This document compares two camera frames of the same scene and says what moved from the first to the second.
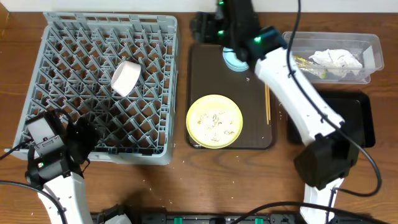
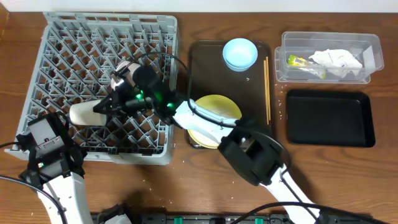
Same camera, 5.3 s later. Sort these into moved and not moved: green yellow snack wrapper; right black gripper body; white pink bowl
Moved: right black gripper body
Not moved: green yellow snack wrapper; white pink bowl
